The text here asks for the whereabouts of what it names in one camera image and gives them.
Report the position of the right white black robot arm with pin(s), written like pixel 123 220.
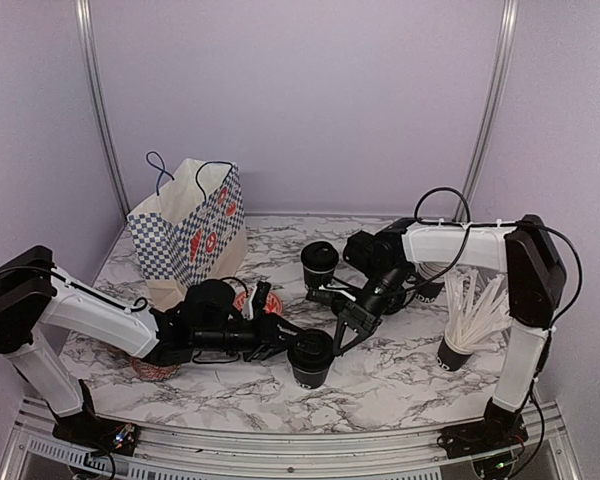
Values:
pixel 522 250

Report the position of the blue checkered paper bag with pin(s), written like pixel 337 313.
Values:
pixel 191 228

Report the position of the stack of black lids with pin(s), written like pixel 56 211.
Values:
pixel 394 302

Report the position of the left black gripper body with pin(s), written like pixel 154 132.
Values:
pixel 256 347

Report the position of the stack of black paper cups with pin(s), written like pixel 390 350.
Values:
pixel 428 288

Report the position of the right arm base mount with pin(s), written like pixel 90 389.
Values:
pixel 497 429

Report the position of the red geometric ceramic bowl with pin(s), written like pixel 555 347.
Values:
pixel 152 373

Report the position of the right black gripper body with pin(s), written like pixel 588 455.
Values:
pixel 388 281

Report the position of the bundle of white wrapped straws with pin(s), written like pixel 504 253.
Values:
pixel 475 316

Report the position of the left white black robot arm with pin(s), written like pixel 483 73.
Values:
pixel 35 291

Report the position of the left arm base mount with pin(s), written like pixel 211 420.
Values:
pixel 87 429

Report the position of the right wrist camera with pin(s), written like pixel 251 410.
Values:
pixel 330 295

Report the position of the black cup holding straws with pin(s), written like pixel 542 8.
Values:
pixel 450 357

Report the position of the black plastic cup lid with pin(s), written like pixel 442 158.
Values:
pixel 319 256

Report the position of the aluminium front frame rail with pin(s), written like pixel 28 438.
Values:
pixel 167 452

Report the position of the red floral ceramic bowl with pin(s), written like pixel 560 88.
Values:
pixel 273 303

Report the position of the black paper coffee cup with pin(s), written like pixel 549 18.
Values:
pixel 316 279

